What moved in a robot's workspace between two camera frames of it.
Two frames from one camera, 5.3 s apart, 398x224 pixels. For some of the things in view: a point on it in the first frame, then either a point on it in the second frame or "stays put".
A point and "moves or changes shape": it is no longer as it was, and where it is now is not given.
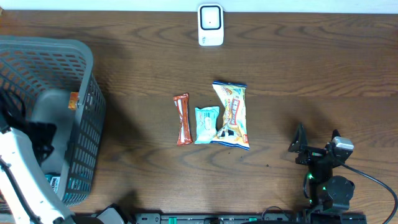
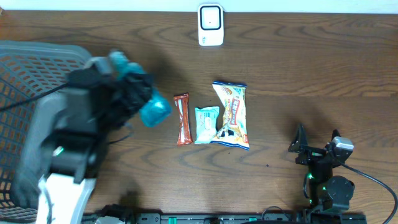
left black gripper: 42,129 → 132,91
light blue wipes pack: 206,124 stays put
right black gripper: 311,154 stays put
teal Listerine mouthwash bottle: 54,180 moves or changes shape
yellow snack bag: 234,131 stays put
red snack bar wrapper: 181,102 stays put
